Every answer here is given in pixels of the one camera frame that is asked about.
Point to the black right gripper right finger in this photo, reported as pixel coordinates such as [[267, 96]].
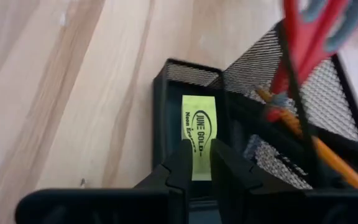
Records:
[[241, 193]]

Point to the neon yellow printed eraser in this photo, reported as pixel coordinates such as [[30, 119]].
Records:
[[199, 105]]

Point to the black mesh desk organizer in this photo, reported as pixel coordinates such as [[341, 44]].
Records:
[[191, 74]]

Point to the yellow wooden pencil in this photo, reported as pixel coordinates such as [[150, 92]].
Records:
[[331, 155]]

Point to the black marker pen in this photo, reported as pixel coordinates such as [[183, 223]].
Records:
[[294, 81]]

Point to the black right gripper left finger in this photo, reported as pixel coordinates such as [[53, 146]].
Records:
[[179, 174]]

